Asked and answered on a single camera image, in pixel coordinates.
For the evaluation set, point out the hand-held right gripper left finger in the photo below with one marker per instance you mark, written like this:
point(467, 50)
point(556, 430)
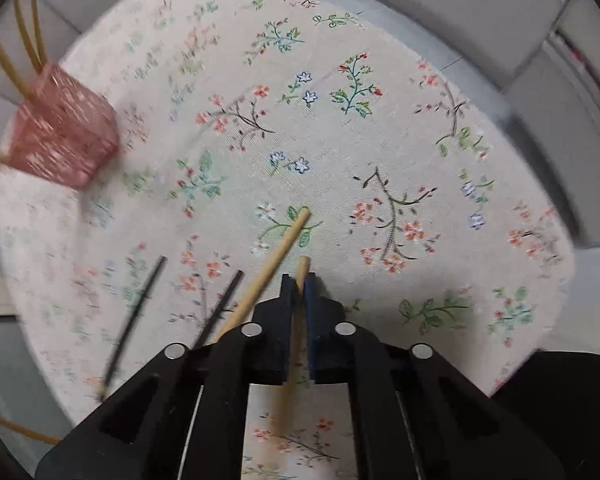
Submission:
point(286, 305)

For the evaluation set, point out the pink perforated utensil holder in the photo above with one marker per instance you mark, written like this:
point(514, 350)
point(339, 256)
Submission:
point(60, 130)

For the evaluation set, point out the black chopstick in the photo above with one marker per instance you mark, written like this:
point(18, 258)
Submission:
point(140, 305)
point(225, 300)

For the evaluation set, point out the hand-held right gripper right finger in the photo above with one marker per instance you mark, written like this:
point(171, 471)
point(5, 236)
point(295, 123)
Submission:
point(311, 320)

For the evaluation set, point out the floral tablecloth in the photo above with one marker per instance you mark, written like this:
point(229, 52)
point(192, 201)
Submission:
point(380, 160)

